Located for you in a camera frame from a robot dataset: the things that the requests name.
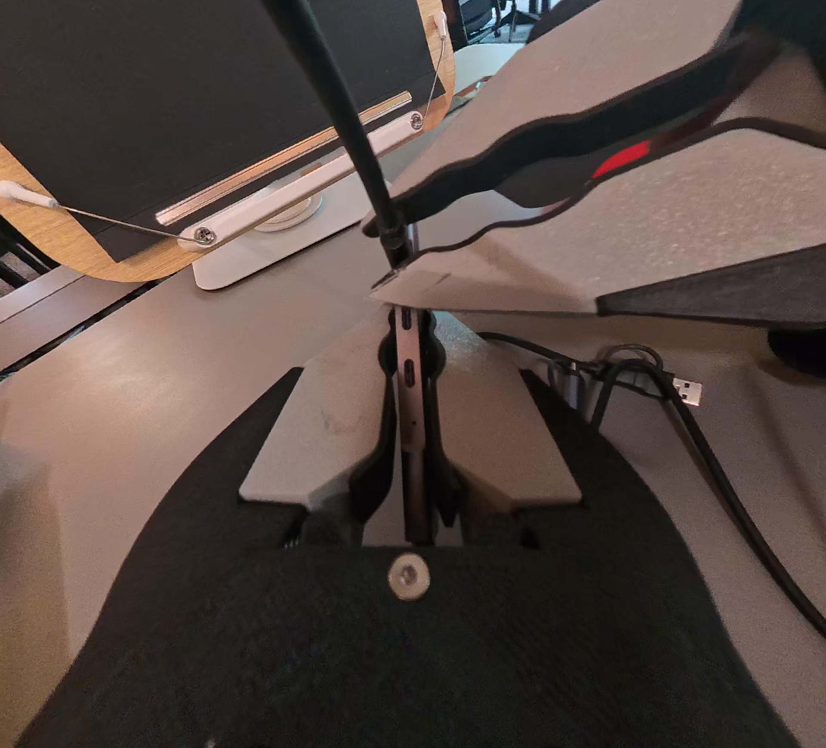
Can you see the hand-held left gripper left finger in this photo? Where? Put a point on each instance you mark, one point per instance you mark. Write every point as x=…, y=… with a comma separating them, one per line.
x=316, y=438

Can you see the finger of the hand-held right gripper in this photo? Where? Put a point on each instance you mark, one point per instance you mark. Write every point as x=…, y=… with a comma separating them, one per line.
x=607, y=64
x=671, y=232

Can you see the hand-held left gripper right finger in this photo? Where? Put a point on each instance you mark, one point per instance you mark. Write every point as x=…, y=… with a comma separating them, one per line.
x=503, y=438

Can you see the grey usb hub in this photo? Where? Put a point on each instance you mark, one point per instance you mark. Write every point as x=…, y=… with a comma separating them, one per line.
x=413, y=413

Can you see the black board on stand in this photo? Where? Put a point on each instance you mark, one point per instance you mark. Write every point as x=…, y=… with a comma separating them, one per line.
x=52, y=238

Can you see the black monitor screen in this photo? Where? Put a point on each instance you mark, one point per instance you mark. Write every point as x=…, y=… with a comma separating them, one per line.
x=168, y=51

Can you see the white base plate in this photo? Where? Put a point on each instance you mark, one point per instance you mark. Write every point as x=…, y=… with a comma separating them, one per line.
x=278, y=245

